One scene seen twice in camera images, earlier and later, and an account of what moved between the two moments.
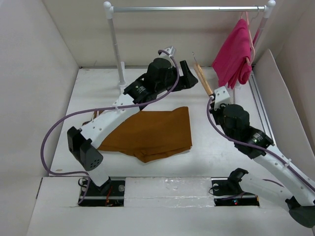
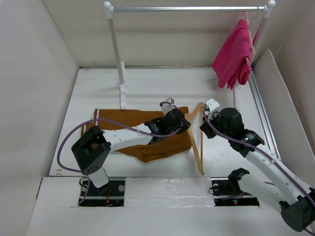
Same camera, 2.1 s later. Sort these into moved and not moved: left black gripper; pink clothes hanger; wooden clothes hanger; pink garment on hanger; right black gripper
Moved: wooden clothes hanger; right black gripper; left black gripper
Not moved: pink garment on hanger; pink clothes hanger
